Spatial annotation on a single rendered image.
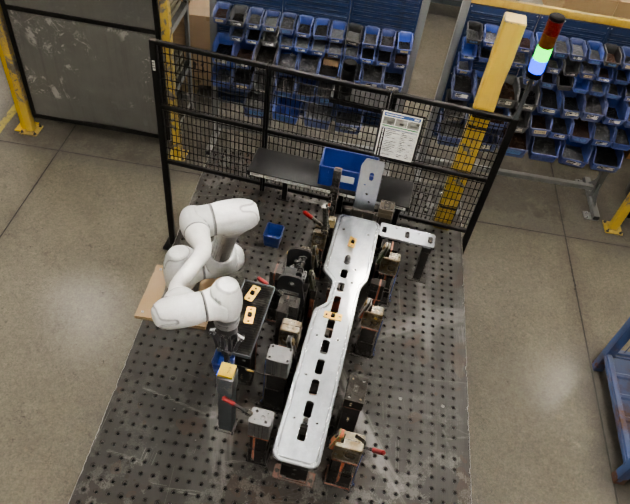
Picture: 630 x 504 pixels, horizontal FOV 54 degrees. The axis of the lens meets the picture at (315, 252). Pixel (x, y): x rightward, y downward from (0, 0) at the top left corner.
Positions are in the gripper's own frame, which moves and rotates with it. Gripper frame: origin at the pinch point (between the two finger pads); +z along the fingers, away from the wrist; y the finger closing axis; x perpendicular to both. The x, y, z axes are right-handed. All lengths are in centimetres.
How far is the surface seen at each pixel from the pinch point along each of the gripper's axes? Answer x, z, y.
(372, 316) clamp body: 52, 25, 51
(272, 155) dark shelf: 145, 24, -22
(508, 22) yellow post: 154, -72, 78
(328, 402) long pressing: 6.2, 27.0, 40.6
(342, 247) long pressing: 92, 27, 29
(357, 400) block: 9, 24, 52
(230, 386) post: -3.6, 16.5, 2.5
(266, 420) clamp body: -11.1, 21.0, 19.3
